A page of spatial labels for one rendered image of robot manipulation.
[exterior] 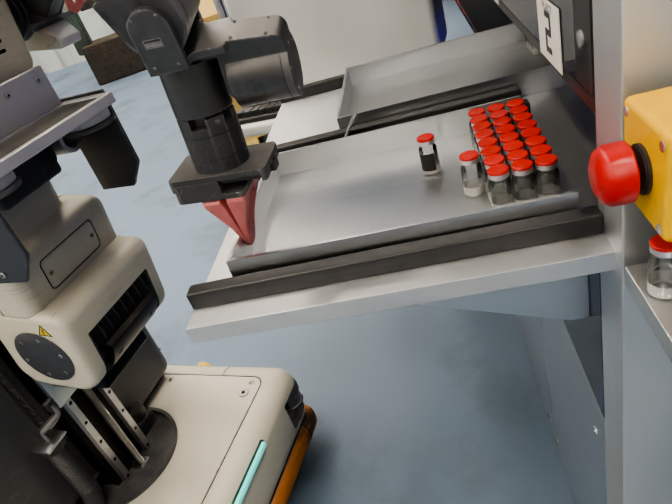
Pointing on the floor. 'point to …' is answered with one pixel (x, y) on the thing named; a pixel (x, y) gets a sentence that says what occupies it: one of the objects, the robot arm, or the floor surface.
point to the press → (105, 52)
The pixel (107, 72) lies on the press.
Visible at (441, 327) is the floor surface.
